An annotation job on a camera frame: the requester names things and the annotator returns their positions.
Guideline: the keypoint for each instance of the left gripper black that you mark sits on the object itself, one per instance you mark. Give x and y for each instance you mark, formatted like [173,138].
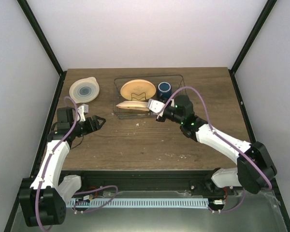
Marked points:
[96,126]

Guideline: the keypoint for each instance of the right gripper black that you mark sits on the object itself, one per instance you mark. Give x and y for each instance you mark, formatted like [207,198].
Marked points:
[160,120]

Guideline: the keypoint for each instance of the wooden bird painted plate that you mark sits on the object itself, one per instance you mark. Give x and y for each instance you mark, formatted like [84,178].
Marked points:
[133,105]

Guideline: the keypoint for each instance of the dark blue ceramic mug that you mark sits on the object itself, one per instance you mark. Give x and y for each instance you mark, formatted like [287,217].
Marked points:
[164,91]

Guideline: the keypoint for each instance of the translucent white bowl with spout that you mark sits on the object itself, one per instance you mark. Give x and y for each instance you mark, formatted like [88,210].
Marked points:
[84,90]

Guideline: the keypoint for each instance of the orange plastic plate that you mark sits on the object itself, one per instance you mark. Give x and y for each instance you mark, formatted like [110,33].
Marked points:
[138,90]

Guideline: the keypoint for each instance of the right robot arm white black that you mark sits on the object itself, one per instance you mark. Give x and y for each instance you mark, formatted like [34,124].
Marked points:
[254,167]

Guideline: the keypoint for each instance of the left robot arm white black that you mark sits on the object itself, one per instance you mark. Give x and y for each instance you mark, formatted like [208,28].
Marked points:
[44,202]

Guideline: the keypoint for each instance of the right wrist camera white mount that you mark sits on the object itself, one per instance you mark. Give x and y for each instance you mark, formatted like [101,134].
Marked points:
[155,107]

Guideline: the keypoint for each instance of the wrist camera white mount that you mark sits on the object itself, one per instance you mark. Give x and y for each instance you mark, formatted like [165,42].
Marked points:
[82,110]
[155,107]

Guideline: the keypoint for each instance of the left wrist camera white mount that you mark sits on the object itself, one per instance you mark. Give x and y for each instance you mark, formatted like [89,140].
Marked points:
[82,110]

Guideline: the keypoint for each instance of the black aluminium frame rail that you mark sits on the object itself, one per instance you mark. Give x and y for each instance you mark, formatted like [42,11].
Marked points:
[128,180]

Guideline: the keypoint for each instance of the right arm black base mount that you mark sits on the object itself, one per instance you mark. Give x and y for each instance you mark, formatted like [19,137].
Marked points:
[201,187]

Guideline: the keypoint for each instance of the light blue slotted cable duct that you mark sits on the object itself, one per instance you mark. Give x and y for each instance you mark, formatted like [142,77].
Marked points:
[194,203]

